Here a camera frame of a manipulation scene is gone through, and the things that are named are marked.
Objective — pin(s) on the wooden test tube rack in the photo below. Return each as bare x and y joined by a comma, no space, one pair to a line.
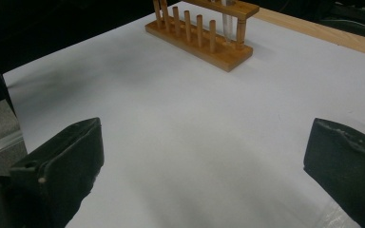
202,47

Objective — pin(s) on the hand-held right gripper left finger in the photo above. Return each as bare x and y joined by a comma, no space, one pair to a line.
66,164

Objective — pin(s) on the white table sheet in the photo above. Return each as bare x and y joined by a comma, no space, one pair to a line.
187,126

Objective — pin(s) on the aluminium floor rail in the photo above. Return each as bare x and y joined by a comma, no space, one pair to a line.
0,144

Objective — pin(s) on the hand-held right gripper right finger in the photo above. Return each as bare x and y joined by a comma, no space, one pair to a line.
348,171

